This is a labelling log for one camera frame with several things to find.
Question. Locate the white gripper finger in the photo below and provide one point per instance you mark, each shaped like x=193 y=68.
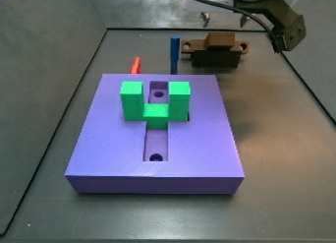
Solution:
x=205 y=17
x=244 y=20

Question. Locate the brown T-shaped block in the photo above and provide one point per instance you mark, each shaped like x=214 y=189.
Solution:
x=216 y=41

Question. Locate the blue upright cylinder peg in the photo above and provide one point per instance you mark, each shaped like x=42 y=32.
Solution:
x=174 y=53

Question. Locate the red cylinder peg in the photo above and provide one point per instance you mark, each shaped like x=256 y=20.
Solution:
x=134 y=66

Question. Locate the green U-shaped block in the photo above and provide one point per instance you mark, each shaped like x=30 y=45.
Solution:
x=156 y=113

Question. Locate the purple base block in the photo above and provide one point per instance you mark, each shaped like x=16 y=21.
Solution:
x=200 y=163

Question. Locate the black angle bracket fixture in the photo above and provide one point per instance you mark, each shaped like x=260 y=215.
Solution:
x=216 y=58

